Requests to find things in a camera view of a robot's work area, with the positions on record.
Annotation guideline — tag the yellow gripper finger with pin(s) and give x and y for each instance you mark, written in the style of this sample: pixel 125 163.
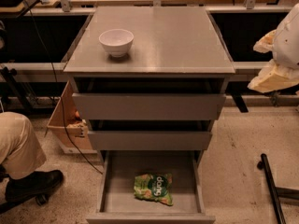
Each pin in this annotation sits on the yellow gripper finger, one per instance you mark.
pixel 265 44
pixel 274 77

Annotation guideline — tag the green rice chip bag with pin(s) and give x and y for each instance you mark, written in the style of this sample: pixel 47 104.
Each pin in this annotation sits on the green rice chip bag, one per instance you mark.
pixel 154 188

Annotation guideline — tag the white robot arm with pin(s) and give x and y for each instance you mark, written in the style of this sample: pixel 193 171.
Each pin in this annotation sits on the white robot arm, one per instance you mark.
pixel 285 49

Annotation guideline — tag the grey drawer cabinet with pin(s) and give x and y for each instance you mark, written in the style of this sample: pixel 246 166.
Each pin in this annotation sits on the grey drawer cabinet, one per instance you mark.
pixel 176 50

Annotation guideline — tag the grey middle drawer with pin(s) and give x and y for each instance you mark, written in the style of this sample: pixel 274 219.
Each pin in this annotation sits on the grey middle drawer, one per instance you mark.
pixel 119 140

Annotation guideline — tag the grey top drawer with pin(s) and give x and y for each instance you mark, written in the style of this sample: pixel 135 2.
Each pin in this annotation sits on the grey top drawer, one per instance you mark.
pixel 149 106

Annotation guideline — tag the grey open bottom drawer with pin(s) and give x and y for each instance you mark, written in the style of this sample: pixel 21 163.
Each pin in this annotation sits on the grey open bottom drawer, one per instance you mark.
pixel 118 205

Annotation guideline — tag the black metal stand leg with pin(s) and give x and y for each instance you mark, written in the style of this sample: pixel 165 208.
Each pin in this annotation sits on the black metal stand leg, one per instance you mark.
pixel 276 192

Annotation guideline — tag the white ceramic bowl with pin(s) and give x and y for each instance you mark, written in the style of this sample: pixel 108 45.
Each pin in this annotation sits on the white ceramic bowl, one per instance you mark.
pixel 116 42

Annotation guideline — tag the cardboard box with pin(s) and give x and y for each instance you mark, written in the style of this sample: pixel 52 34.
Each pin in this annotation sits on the cardboard box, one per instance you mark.
pixel 66 125

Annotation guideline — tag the black shoe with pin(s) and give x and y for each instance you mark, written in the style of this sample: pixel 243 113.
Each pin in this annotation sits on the black shoe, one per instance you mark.
pixel 37 182

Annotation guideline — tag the black chair base caster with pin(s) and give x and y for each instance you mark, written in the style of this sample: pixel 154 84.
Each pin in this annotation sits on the black chair base caster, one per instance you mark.
pixel 40 200

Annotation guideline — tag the khaki trouser leg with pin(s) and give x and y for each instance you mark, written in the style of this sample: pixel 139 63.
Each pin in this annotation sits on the khaki trouser leg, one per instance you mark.
pixel 20 150

